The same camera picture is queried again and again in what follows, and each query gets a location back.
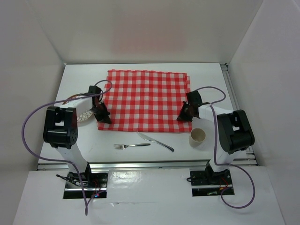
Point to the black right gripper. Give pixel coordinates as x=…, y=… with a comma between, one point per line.
x=182, y=117

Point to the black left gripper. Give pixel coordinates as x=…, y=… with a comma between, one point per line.
x=104, y=117

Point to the red white checkered cloth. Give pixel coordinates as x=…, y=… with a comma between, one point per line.
x=146, y=101

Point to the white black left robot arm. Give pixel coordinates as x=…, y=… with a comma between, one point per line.
x=61, y=129

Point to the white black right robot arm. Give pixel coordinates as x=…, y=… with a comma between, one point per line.
x=232, y=130

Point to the floral patterned ceramic plate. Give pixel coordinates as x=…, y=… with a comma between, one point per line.
x=83, y=117

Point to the beige paper cup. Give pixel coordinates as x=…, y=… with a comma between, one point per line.
x=197, y=137

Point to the silver fork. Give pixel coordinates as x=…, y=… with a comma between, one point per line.
x=122, y=146

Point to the silver table knife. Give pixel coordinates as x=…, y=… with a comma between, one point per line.
x=147, y=138

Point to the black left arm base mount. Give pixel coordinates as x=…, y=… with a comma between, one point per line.
x=94, y=184

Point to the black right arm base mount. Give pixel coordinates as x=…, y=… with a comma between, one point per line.
x=208, y=183

